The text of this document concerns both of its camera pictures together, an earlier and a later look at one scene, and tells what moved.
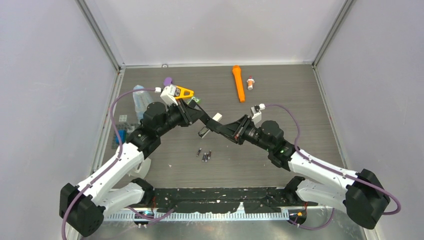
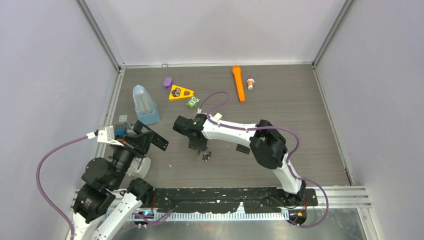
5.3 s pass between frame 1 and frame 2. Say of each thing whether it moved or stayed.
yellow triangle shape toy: stayed
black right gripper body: moved
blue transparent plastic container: stayed
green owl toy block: stayed
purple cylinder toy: stayed
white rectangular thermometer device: stayed
